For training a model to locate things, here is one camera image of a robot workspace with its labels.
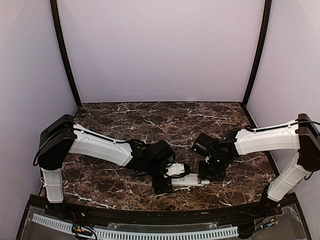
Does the right black frame post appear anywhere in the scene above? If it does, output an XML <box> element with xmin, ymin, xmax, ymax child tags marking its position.
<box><xmin>241</xmin><ymin>0</ymin><xmax>273</xmax><ymax>107</ymax></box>

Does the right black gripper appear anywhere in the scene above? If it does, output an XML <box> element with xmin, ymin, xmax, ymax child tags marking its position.
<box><xmin>198</xmin><ymin>153</ymin><xmax>226</xmax><ymax>181</ymax></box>

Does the black frame post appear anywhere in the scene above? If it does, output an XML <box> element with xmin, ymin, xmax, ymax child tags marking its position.
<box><xmin>49</xmin><ymin>0</ymin><xmax>82</xmax><ymax>108</ymax></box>
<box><xmin>241</xmin><ymin>0</ymin><xmax>273</xmax><ymax>107</ymax></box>

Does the white slotted cable duct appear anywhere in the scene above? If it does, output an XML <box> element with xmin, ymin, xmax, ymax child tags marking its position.
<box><xmin>32</xmin><ymin>214</ymin><xmax>239</xmax><ymax>240</ymax></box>

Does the white remote control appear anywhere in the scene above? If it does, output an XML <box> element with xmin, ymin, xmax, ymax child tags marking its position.
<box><xmin>171</xmin><ymin>173</ymin><xmax>210</xmax><ymax>187</ymax></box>

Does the left black frame post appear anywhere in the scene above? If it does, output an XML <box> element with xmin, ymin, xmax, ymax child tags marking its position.
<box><xmin>49</xmin><ymin>0</ymin><xmax>82</xmax><ymax>108</ymax></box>

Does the small circuit board with wires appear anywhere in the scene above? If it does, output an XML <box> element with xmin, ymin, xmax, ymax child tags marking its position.
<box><xmin>71</xmin><ymin>224</ymin><xmax>98</xmax><ymax>240</ymax></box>

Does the black front rail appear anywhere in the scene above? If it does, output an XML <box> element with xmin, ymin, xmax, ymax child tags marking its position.
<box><xmin>29</xmin><ymin>193</ymin><xmax>298</xmax><ymax>227</ymax></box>

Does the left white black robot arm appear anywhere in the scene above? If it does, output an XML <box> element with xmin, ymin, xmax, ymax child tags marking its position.
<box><xmin>32</xmin><ymin>114</ymin><xmax>175</xmax><ymax>218</ymax></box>

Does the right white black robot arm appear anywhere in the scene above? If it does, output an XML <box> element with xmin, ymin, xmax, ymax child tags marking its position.
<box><xmin>191</xmin><ymin>113</ymin><xmax>320</xmax><ymax>217</ymax></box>

